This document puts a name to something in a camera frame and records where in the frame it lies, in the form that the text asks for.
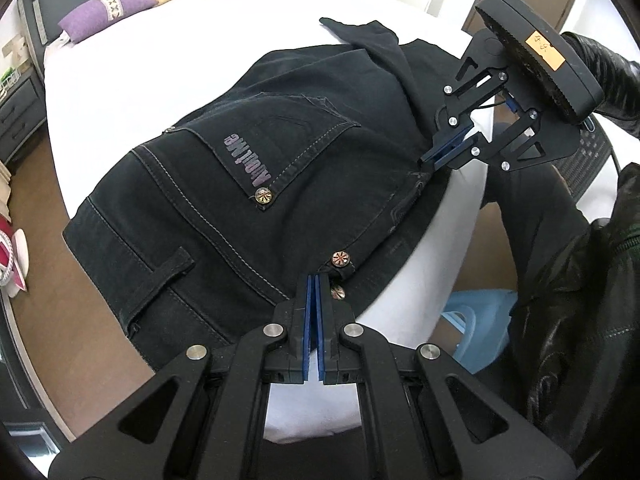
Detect black denim pants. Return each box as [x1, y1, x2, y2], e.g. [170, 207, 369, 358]
[64, 20, 486, 368]

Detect black mesh chair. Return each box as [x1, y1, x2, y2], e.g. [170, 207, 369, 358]
[553, 115, 620, 203]

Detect light blue plastic stool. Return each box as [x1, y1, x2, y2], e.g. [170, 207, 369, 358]
[440, 289, 518, 374]

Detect black leather jacket sleeve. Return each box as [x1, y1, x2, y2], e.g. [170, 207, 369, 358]
[487, 31, 640, 476]

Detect white bed mattress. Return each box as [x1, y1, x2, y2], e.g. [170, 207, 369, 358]
[42, 0, 507, 443]

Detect dark grey nightstand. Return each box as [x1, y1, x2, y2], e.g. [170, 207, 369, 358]
[0, 68, 47, 165]

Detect purple pillow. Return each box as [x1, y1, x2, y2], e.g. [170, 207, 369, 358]
[58, 0, 157, 44]

